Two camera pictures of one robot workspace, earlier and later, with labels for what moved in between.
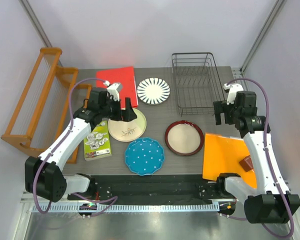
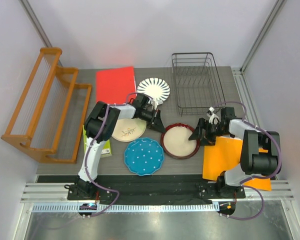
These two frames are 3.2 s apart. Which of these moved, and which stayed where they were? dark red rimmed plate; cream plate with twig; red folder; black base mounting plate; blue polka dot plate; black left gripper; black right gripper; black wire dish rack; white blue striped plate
Moved: black right gripper; black left gripper; dark red rimmed plate
Stayed: black base mounting plate; red folder; cream plate with twig; white blue striped plate; black wire dish rack; blue polka dot plate
